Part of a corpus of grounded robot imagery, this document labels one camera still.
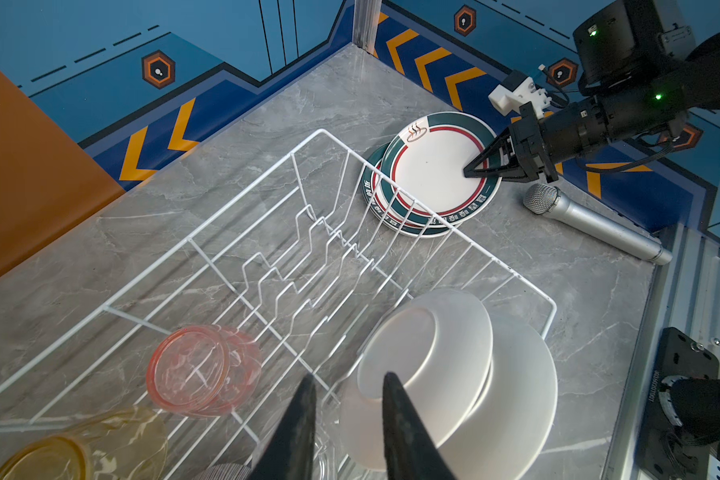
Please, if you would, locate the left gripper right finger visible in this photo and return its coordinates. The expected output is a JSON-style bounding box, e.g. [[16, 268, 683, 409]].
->
[[382, 372, 455, 480]]

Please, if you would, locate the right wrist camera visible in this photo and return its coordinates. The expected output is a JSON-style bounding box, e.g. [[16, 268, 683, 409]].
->
[[489, 70, 551, 119]]

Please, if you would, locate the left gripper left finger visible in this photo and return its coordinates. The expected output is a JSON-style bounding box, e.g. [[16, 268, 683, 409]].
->
[[248, 374, 316, 480]]

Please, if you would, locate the silver microphone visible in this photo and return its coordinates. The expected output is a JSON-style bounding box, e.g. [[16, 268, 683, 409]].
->
[[523, 183, 673, 265]]

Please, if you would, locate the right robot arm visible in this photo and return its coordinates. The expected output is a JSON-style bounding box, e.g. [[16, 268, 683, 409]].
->
[[463, 1, 720, 183]]

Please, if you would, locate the yellow glass cup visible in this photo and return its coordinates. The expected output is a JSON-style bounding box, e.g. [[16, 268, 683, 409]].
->
[[0, 406, 168, 479]]

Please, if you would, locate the white plate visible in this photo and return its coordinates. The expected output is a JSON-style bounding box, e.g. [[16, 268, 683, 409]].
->
[[338, 289, 493, 471], [439, 315, 558, 479]]

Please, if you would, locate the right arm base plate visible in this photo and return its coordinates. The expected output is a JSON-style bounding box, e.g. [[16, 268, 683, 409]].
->
[[635, 327, 720, 479]]

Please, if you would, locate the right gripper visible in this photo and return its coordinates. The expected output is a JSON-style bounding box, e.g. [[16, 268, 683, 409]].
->
[[464, 102, 561, 183]]

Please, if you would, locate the white ribbed bowl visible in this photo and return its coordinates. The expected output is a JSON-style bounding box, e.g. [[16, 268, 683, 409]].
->
[[193, 463, 252, 480]]

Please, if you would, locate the pink glass cup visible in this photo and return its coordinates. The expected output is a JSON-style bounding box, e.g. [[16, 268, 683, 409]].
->
[[146, 325, 262, 417]]

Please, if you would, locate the white wire dish rack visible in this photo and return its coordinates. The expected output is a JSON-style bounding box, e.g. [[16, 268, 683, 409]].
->
[[0, 130, 557, 479]]

